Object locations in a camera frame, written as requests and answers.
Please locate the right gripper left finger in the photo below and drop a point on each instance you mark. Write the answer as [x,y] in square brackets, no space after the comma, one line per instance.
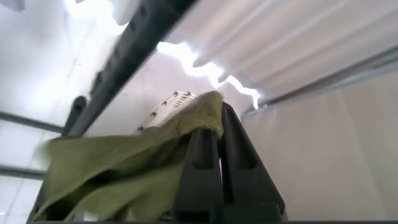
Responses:
[199,186]

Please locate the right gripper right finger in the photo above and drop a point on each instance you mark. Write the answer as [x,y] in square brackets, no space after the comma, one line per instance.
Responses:
[248,189]

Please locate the green garment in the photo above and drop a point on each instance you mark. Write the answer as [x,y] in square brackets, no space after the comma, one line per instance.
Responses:
[109,155]

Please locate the white laundry basket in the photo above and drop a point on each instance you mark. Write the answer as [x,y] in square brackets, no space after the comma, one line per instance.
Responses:
[174,107]

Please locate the black clothes rack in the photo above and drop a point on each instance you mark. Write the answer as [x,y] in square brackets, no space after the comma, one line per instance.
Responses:
[133,46]

